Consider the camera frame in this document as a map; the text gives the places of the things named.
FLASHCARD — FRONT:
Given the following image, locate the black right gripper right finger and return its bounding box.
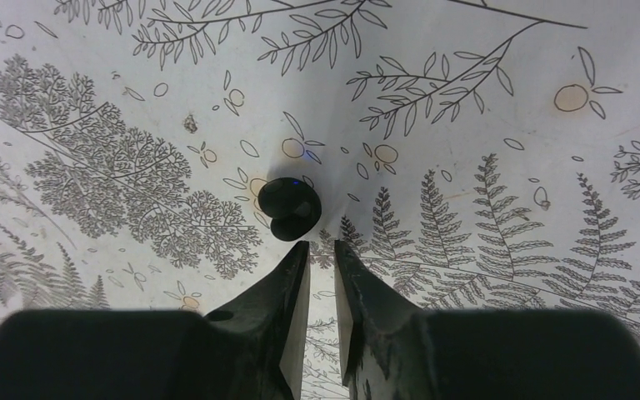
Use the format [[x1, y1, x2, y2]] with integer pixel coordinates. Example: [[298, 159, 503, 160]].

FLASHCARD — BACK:
[[334, 240, 640, 399]]

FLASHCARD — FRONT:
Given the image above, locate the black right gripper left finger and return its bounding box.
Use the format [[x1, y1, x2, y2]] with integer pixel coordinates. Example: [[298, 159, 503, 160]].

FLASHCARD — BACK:
[[0, 241, 310, 399]]

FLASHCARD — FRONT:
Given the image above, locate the black earbud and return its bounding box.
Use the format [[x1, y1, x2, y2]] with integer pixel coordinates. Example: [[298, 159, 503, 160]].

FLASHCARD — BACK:
[[257, 177, 323, 242]]

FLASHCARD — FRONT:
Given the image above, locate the floral patterned mat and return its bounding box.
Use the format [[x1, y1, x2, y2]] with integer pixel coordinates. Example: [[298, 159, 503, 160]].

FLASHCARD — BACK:
[[0, 1, 640, 399]]

